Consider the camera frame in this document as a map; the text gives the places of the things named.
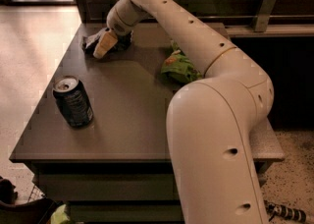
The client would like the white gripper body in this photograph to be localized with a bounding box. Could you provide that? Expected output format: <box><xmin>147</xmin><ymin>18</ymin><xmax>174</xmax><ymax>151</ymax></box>
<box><xmin>106</xmin><ymin>0</ymin><xmax>149</xmax><ymax>36</ymax></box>

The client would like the green bag at bottom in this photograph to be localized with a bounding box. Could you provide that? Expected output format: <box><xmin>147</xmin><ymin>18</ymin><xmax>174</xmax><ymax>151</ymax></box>
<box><xmin>50</xmin><ymin>204</ymin><xmax>71</xmax><ymax>224</ymax></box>

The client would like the black soda can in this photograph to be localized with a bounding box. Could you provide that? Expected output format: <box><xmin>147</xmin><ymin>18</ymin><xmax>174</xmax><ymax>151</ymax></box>
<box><xmin>52</xmin><ymin>76</ymin><xmax>93</xmax><ymax>128</ymax></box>

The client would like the black white striped handle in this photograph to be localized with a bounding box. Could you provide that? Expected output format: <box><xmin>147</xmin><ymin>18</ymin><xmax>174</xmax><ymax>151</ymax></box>
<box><xmin>264</xmin><ymin>200</ymin><xmax>307</xmax><ymax>223</ymax></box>

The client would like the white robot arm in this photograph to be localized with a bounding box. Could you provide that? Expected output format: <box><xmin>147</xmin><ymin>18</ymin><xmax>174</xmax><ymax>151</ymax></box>
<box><xmin>107</xmin><ymin>0</ymin><xmax>274</xmax><ymax>224</ymax></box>

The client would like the grey drawer cabinet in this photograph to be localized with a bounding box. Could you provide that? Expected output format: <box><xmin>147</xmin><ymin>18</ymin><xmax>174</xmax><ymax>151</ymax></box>
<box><xmin>9</xmin><ymin>22</ymin><xmax>285</xmax><ymax>224</ymax></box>

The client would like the green chip bag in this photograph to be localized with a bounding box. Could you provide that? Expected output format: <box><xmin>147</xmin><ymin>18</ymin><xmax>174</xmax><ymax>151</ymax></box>
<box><xmin>161</xmin><ymin>40</ymin><xmax>202</xmax><ymax>84</ymax></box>

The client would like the right metal wall bracket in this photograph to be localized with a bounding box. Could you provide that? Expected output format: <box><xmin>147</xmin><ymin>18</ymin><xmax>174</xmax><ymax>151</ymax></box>
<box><xmin>252</xmin><ymin>0</ymin><xmax>277</xmax><ymax>32</ymax></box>

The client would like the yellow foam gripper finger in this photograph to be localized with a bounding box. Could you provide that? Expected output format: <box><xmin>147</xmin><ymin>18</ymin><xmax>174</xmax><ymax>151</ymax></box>
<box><xmin>93</xmin><ymin>30</ymin><xmax>118</xmax><ymax>59</ymax></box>

